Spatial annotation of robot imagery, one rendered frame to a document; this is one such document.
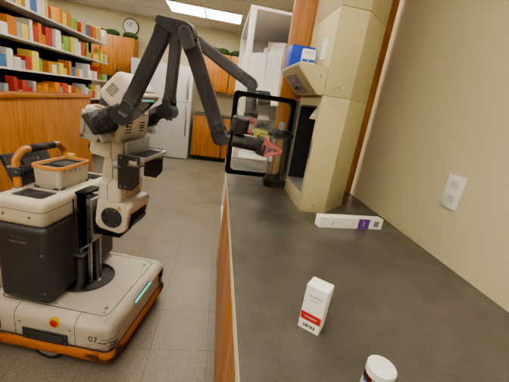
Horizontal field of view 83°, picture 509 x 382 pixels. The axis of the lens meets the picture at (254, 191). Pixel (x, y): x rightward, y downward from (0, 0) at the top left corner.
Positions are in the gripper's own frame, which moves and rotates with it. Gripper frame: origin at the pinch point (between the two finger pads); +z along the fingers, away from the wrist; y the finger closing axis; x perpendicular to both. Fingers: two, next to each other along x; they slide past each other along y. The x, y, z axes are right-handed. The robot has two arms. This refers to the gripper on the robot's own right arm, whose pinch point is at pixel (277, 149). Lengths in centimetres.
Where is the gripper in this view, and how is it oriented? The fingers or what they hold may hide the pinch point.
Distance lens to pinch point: 122.0
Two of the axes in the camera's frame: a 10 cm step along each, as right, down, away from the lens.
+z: 9.7, 1.8, 1.8
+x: -2.3, 9.3, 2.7
